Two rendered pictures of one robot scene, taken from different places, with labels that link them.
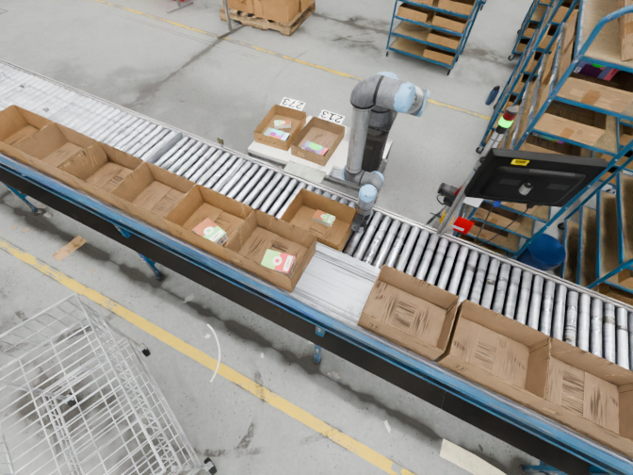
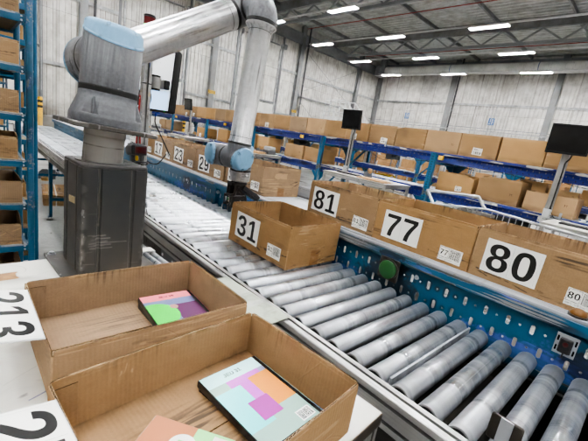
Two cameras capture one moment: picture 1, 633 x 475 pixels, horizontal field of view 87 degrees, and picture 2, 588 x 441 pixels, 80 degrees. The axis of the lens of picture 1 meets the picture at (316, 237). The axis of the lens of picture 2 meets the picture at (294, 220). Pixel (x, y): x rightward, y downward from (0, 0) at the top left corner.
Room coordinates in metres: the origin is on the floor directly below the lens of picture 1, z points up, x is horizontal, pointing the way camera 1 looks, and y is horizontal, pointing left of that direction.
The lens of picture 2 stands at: (2.59, 0.57, 1.23)
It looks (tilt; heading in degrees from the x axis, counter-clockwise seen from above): 13 degrees down; 201
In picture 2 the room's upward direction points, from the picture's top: 9 degrees clockwise
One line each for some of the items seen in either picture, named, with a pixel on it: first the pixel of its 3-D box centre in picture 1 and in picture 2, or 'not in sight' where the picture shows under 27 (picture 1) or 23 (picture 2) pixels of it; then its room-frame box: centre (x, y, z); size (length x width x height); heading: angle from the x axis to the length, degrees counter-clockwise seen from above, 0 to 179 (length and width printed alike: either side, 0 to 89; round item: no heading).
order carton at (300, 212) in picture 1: (318, 222); (283, 230); (1.23, -0.01, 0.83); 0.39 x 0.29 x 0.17; 66
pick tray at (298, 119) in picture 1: (281, 126); (215, 409); (2.18, 0.33, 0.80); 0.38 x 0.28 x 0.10; 161
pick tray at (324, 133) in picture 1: (318, 140); (140, 312); (2.04, 0.02, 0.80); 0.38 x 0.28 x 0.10; 157
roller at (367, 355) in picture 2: (238, 187); (402, 337); (1.59, 0.57, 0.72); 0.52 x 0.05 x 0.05; 156
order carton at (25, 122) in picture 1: (22, 135); not in sight; (1.74, 2.02, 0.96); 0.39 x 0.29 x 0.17; 66
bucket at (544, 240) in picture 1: (536, 257); not in sight; (1.50, -1.85, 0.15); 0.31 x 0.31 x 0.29
